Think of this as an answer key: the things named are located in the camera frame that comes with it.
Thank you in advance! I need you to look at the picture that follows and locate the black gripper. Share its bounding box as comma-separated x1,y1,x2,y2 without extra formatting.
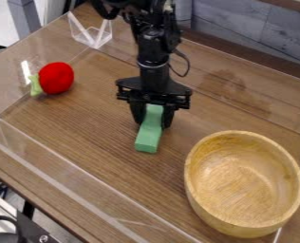
115,65,192,129

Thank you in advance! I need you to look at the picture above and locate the green foam stick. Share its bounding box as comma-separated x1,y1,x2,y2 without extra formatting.
135,104,162,154

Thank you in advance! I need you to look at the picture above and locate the brown wooden bowl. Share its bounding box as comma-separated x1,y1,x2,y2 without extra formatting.
185,130,300,238

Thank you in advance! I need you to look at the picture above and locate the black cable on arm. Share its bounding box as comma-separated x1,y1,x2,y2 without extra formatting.
168,47,192,79

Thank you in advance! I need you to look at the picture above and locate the red plush tomato toy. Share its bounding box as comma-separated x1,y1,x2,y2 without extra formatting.
29,62,74,97

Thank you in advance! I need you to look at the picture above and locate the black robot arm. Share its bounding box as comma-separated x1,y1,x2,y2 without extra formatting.
90,0,192,129

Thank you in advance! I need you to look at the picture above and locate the black device lower left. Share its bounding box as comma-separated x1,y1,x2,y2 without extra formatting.
0,215,62,243

